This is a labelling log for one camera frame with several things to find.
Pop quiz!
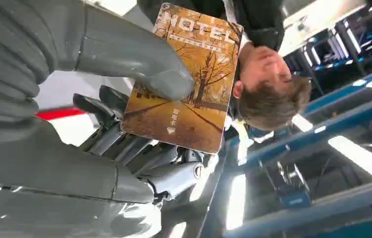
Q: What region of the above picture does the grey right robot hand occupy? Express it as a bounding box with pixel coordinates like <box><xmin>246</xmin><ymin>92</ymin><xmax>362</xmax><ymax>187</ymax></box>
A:
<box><xmin>0</xmin><ymin>0</ymin><xmax>220</xmax><ymax>238</ymax></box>

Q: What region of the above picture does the red strip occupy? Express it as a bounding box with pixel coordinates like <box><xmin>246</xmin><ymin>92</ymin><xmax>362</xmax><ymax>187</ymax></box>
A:
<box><xmin>36</xmin><ymin>108</ymin><xmax>87</xmax><ymax>121</ymax></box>

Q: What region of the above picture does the ribbed grey right arm sleeve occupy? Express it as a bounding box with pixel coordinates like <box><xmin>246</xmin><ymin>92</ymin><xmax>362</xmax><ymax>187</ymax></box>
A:
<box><xmin>0</xmin><ymin>0</ymin><xmax>59</xmax><ymax>147</ymax></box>

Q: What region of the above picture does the bright ceiling light panel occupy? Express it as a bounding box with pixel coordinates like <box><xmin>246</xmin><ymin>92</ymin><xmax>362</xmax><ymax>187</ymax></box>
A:
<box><xmin>327</xmin><ymin>135</ymin><xmax>372</xmax><ymax>182</ymax></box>
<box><xmin>225</xmin><ymin>174</ymin><xmax>248</xmax><ymax>231</ymax></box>
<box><xmin>291</xmin><ymin>114</ymin><xmax>315</xmax><ymax>133</ymax></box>

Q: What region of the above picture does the person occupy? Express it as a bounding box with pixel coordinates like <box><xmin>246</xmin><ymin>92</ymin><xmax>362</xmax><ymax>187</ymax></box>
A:
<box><xmin>137</xmin><ymin>0</ymin><xmax>313</xmax><ymax>132</ymax></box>

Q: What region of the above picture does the blue ceiling box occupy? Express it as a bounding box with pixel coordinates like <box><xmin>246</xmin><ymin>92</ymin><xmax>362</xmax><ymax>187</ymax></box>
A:
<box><xmin>276</xmin><ymin>163</ymin><xmax>313</xmax><ymax>208</ymax></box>

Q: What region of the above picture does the blue steel beam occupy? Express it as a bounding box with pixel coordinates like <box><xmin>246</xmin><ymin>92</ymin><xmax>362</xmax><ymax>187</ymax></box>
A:
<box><xmin>302</xmin><ymin>63</ymin><xmax>372</xmax><ymax>116</ymax></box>
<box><xmin>245</xmin><ymin>93</ymin><xmax>372</xmax><ymax>167</ymax></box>
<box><xmin>223</xmin><ymin>179</ymin><xmax>372</xmax><ymax>238</ymax></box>

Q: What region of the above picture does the black shelving rack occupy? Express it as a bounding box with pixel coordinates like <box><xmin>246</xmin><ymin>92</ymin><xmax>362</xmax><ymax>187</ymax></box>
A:
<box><xmin>283</xmin><ymin>0</ymin><xmax>372</xmax><ymax>96</ymax></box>

